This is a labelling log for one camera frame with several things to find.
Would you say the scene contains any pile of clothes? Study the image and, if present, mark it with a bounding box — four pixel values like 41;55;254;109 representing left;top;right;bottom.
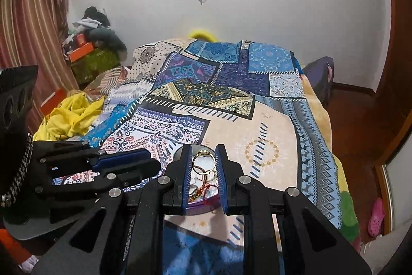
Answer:
72;6;126;52

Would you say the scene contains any orange flat box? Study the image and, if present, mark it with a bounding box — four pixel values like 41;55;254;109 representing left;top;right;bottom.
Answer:
40;89;65;118

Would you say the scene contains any striped cloth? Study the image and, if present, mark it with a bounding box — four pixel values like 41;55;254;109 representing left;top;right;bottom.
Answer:
85;67;132;95

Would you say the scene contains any grey bag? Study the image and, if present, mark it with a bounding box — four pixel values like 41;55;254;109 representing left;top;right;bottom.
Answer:
303;56;333;108

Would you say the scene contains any yellow cloth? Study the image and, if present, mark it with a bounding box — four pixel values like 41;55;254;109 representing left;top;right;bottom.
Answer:
33;92;107;142

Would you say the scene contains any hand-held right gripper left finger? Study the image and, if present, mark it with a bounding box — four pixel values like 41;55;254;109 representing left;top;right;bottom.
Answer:
32;144;194;275

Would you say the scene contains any striped brown curtain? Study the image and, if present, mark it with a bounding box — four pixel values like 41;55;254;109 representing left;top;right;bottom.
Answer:
0;0;79;134

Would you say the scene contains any yellow plastic object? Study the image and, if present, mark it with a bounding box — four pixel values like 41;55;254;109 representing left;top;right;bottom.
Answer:
188;28;217;41

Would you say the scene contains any gold ring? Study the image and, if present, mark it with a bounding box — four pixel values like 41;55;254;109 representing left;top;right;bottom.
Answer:
192;149;217;173

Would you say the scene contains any person's left forearm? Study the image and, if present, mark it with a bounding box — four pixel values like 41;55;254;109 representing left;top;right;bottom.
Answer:
0;228;40;274

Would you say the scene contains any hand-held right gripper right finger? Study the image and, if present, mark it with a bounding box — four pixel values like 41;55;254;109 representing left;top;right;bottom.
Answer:
215;144;364;275

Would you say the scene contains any red string charm bracelet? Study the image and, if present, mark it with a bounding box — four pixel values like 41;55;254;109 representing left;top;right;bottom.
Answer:
188;167;219;202

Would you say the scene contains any green patterned box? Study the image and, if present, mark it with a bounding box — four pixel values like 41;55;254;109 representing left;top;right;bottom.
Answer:
70;49;121;84

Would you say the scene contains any grey braided strap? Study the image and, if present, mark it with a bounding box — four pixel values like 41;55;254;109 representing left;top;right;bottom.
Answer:
0;133;34;208

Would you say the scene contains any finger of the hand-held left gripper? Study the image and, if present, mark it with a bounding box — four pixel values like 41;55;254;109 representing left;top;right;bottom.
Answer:
35;159;161;200
34;140;151;173

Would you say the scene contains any purple heart-shaped jewelry box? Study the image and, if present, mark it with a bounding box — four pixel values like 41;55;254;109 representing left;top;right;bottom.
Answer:
172;144;223;216

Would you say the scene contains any patchwork printed blanket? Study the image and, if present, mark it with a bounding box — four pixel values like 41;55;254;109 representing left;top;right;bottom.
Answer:
85;37;361;275

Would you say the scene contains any pink slipper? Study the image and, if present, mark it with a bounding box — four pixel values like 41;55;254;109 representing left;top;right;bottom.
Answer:
368;198;386;237

